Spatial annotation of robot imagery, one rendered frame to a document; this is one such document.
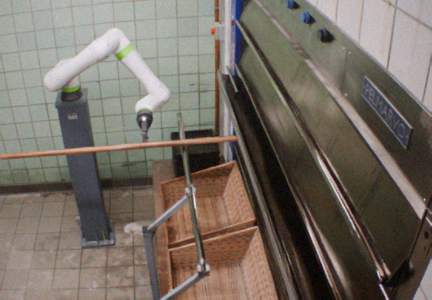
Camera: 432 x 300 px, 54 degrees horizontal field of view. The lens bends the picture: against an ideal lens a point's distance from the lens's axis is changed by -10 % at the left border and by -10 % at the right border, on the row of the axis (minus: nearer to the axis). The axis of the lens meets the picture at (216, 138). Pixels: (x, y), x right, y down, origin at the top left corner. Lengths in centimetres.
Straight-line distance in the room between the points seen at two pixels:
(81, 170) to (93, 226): 51
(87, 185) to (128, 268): 67
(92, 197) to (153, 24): 132
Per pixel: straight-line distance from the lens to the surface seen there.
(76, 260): 350
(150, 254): 234
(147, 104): 267
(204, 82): 361
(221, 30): 309
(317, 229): 147
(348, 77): 124
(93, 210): 337
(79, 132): 300
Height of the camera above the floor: 247
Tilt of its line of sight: 32 degrees down
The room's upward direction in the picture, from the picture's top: straight up
